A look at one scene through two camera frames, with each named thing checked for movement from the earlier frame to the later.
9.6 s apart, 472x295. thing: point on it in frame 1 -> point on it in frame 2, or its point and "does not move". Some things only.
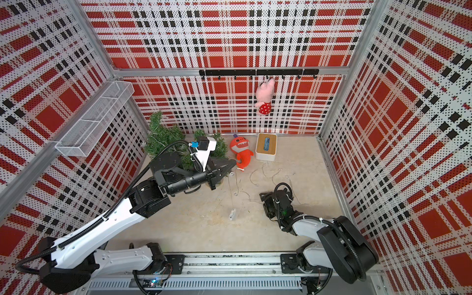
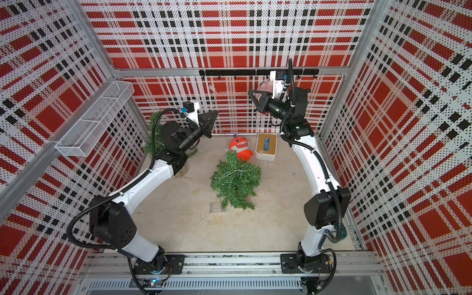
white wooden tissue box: x=266 y=146 does not move
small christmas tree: x=185 y=159 -> x=235 y=182
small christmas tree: x=164 y=139 does not move
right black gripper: x=267 y=199 -> x=265 y=101
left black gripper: x=217 y=174 -> x=206 y=123
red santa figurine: x=239 y=145 does not move
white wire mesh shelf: x=84 y=136 does not move
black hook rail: x=260 y=72 does not move
